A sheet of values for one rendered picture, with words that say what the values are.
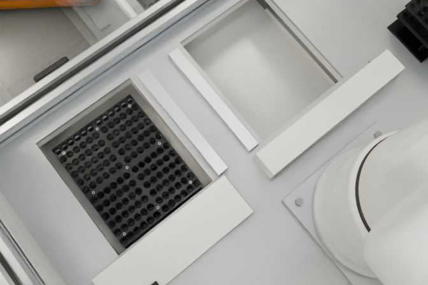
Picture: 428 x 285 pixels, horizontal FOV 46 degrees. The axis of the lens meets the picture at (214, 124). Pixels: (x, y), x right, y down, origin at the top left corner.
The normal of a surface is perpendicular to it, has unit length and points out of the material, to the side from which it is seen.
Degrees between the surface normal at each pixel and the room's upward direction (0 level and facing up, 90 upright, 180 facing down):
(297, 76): 0
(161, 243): 0
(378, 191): 86
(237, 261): 0
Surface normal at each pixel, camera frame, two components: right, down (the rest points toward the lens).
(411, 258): -0.55, 0.26
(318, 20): 0.06, -0.29
